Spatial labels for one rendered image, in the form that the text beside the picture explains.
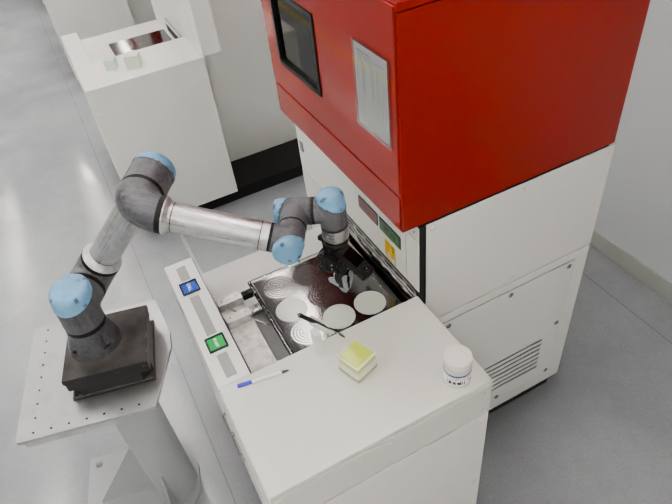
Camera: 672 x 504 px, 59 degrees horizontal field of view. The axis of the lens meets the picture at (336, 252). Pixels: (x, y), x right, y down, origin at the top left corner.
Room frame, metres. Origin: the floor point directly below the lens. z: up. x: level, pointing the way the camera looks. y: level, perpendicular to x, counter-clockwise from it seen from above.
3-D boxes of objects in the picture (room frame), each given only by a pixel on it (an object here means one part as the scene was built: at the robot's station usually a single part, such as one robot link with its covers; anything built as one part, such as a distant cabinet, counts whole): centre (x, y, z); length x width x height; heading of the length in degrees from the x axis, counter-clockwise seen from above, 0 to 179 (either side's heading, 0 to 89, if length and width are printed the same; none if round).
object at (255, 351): (1.18, 0.30, 0.87); 0.36 x 0.08 x 0.03; 22
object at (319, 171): (1.56, -0.08, 1.02); 0.82 x 0.03 x 0.40; 22
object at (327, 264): (1.26, 0.00, 1.11); 0.09 x 0.08 x 0.12; 52
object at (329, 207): (1.25, 0.00, 1.27); 0.09 x 0.08 x 0.11; 81
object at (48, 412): (1.21, 0.78, 0.75); 0.45 x 0.44 x 0.13; 99
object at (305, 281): (1.30, 0.06, 0.90); 0.34 x 0.34 x 0.01; 22
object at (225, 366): (1.22, 0.42, 0.89); 0.55 x 0.09 x 0.14; 22
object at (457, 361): (0.88, -0.26, 1.01); 0.07 x 0.07 x 0.10
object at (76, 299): (1.23, 0.76, 1.07); 0.13 x 0.12 x 0.14; 171
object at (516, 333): (1.69, -0.39, 0.41); 0.82 x 0.71 x 0.82; 22
